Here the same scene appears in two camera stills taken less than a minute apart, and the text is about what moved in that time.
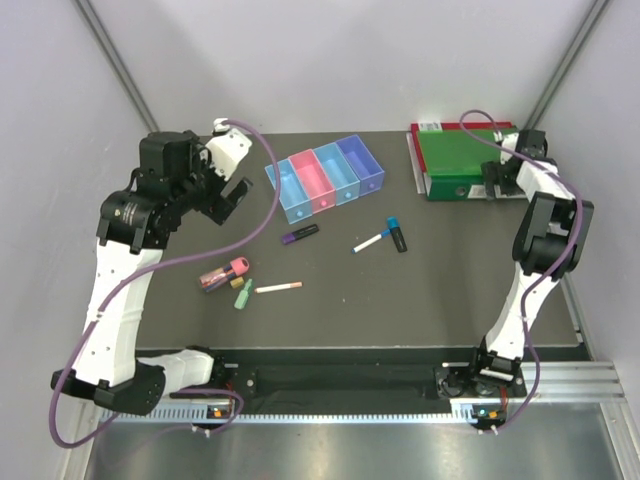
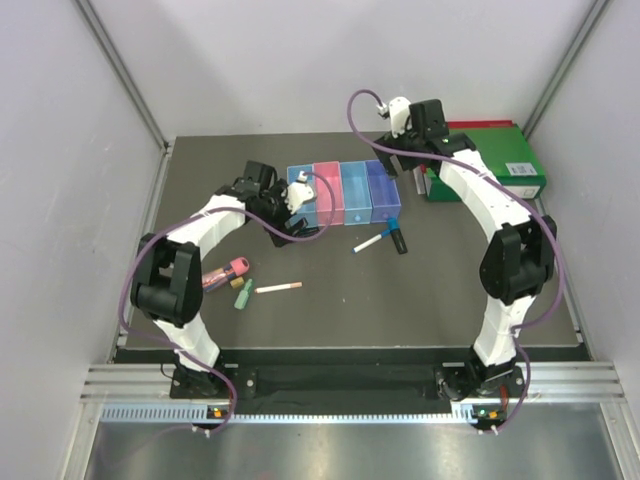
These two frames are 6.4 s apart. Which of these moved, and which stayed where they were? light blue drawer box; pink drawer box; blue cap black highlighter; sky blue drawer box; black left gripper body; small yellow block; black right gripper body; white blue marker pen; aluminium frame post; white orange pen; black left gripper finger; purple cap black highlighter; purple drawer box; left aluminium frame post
Moved: black right gripper body; light blue drawer box; pink drawer box; sky blue drawer box; black left gripper body; purple drawer box; black left gripper finger
Stayed: white orange pen; blue cap black highlighter; white blue marker pen; aluminium frame post; purple cap black highlighter; left aluminium frame post; small yellow block
